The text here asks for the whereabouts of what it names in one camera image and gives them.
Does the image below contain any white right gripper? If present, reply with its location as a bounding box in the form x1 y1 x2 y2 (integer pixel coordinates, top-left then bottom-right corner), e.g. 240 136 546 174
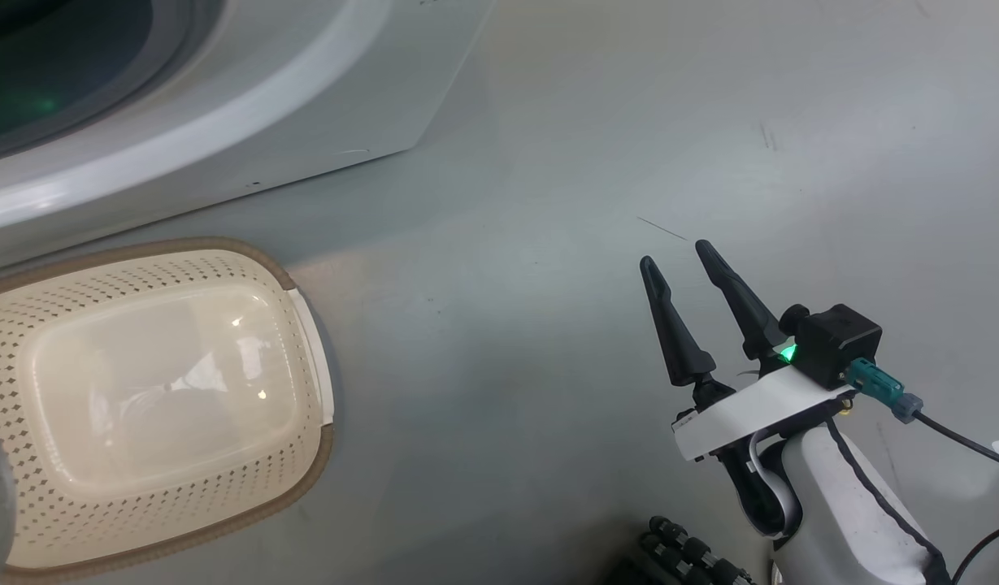
640 240 858 537

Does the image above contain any white front-load washing machine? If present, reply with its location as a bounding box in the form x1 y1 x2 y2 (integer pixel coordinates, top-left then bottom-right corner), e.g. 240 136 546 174
0 0 500 273

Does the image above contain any cream perforated laundry basket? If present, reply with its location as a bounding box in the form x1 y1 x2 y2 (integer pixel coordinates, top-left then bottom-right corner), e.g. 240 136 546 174
0 237 336 582

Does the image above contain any grey rubber door gasket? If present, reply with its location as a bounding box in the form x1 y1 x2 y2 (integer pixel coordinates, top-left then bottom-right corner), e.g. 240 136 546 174
0 0 224 163

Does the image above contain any teal connector right gripper cable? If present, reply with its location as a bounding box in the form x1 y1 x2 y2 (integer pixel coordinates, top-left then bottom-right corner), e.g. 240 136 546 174
845 357 999 472

